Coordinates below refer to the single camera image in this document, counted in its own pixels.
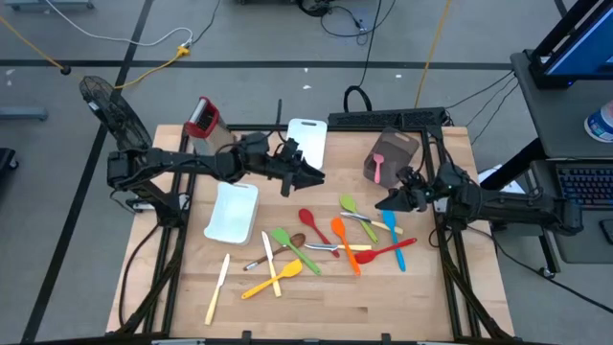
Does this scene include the thick black cable loop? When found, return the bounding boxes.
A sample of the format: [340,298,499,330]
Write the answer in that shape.
[343,84,374,114]

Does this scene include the white cable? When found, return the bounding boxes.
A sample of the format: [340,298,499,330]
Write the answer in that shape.
[43,0,195,49]

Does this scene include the black hanging cable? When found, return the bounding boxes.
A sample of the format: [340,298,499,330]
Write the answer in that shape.
[356,0,384,90]

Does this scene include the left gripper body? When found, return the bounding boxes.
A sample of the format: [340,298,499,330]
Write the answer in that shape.
[266,156,310,198]

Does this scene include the grey equipment cart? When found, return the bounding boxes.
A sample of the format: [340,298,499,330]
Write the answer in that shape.
[480,50,613,282]

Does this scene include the small pink silicone spatula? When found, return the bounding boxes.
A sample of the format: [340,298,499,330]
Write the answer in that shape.
[372,152,386,186]

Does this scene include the orange silicone spatula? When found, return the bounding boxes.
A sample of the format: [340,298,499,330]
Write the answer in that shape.
[329,217,362,277]

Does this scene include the white plastic bin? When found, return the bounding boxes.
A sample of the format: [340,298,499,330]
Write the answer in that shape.
[285,118,329,170]
[203,180,261,246]

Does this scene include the yellow silicone spatula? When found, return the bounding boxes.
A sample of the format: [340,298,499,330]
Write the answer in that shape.
[240,258,305,301]

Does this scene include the yellow extension cord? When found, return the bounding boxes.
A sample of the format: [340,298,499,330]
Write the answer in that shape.
[0,13,193,92]

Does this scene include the green silicone spatula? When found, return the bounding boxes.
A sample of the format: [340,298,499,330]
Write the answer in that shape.
[270,227,323,277]

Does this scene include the cream-handled table knife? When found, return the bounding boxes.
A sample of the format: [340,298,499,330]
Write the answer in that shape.
[261,230,284,299]
[339,211,405,236]
[204,252,232,327]
[304,242,374,253]

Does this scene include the yellow cable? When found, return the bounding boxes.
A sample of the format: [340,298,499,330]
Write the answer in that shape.
[414,0,454,109]

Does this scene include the black floor cable bundle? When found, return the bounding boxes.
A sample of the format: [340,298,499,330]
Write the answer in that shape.
[295,0,398,48]

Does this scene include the black power cable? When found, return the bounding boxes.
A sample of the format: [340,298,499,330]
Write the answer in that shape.
[466,223,613,316]

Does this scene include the green silicone spoon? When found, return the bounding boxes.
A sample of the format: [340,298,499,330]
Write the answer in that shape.
[338,194,380,244]

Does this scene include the grey translucent plastic bin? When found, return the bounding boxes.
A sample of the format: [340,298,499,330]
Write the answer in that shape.
[362,126,421,189]

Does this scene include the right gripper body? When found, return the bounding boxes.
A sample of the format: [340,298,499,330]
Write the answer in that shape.
[405,184,438,215]

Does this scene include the black keyboard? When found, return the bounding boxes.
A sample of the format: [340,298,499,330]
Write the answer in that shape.
[555,161,613,211]

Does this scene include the red silicone spatula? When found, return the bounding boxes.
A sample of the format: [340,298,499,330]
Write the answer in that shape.
[353,237,419,265]

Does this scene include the computer monitor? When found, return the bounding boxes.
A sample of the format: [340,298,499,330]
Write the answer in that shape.
[529,0,613,91]

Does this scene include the black perforated metal box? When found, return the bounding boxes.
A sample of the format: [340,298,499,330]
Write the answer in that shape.
[328,105,449,131]

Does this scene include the grey table foot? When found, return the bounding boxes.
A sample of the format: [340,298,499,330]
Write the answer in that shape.
[0,105,49,122]
[3,0,96,12]

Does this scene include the white wipes canister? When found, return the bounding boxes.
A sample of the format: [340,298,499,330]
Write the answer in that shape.
[582,99,613,144]

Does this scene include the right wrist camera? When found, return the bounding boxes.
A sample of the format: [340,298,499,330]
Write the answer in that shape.
[396,165,428,192]

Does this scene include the thin black cable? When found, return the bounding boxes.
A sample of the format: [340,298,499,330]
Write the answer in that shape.
[444,70,516,111]
[471,81,521,146]
[466,76,518,128]

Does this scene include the steel box grater red handle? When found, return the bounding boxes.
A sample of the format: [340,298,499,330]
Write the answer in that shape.
[183,95,238,157]

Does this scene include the black caster base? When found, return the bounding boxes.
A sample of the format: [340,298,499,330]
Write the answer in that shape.
[0,147,20,173]

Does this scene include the white paper sheet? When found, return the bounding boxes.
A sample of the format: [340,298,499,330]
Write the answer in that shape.
[478,165,527,196]

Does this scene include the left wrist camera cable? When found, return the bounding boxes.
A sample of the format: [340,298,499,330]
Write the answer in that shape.
[275,98,284,145]

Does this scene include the red silicone spoon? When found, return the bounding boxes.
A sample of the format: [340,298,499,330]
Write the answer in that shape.
[298,207,341,259]

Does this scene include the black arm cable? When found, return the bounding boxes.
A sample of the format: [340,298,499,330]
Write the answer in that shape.
[117,220,164,330]

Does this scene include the blue silicone spatula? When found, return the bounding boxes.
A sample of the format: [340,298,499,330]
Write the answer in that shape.
[381,209,407,273]

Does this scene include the black floor fan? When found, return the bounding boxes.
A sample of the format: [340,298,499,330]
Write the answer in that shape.
[79,75,153,152]

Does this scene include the brown wooden spoon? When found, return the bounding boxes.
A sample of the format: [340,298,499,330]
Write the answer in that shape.
[242,232,307,272]

